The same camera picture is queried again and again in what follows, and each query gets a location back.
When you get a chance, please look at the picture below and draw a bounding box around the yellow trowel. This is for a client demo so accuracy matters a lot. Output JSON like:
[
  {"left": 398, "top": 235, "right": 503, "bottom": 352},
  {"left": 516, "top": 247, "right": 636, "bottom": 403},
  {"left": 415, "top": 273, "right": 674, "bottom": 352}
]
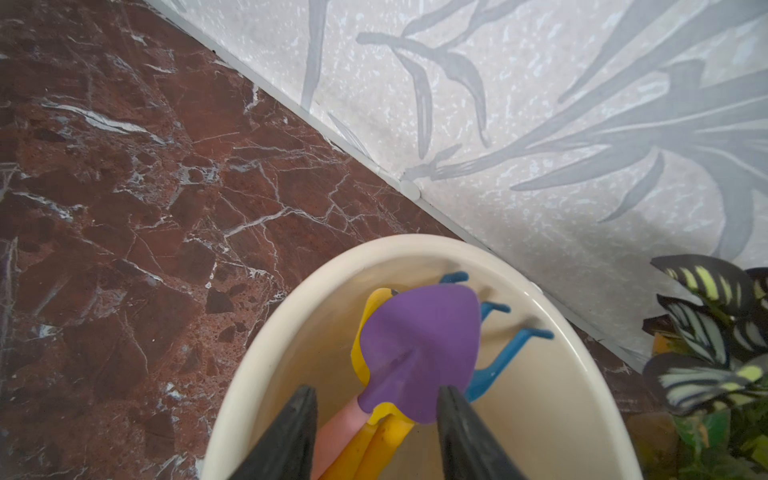
[{"left": 317, "top": 286, "right": 418, "bottom": 480}]

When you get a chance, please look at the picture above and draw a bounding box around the potted artificial plant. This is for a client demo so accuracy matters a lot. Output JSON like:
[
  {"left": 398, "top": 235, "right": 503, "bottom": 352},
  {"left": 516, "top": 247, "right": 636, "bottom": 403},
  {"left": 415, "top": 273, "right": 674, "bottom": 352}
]
[{"left": 634, "top": 254, "right": 767, "bottom": 479}]

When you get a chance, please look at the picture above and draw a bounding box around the blue rake yellow handle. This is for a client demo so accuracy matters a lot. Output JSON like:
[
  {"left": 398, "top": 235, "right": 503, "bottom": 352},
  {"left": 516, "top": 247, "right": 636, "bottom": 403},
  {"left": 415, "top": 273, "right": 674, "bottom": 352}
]
[{"left": 439, "top": 271, "right": 555, "bottom": 403}]

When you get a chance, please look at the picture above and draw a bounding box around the purple trowel pink handle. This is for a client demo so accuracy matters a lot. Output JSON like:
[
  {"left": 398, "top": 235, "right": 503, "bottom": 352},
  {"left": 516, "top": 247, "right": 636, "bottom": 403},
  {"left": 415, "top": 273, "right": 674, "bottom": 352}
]
[{"left": 311, "top": 283, "right": 481, "bottom": 479}]

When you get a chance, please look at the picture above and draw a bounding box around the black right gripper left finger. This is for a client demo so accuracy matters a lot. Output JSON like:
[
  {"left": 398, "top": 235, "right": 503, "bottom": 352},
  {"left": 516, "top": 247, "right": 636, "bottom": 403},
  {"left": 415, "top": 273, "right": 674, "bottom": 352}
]
[{"left": 229, "top": 385, "right": 318, "bottom": 480}]

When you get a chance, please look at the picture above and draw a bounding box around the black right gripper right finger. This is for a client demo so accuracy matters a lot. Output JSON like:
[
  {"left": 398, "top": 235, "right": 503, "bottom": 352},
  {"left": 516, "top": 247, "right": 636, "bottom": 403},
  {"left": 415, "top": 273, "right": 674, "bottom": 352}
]
[{"left": 437, "top": 386, "right": 526, "bottom": 480}]

